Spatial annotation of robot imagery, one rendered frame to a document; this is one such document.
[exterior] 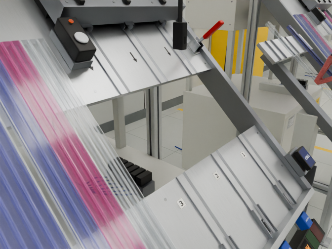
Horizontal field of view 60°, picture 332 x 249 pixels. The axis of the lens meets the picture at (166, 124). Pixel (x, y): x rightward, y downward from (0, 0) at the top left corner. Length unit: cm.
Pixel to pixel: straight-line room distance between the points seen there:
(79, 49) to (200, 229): 35
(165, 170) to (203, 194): 44
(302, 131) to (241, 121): 30
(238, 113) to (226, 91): 7
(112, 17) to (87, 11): 7
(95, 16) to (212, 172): 37
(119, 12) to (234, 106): 36
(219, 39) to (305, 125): 294
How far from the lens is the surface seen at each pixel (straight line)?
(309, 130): 100
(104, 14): 61
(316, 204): 204
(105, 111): 274
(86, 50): 51
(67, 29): 53
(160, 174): 94
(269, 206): 64
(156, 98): 96
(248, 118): 75
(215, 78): 77
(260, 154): 70
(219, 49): 385
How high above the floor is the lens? 112
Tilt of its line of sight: 23 degrees down
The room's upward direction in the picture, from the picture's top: straight up
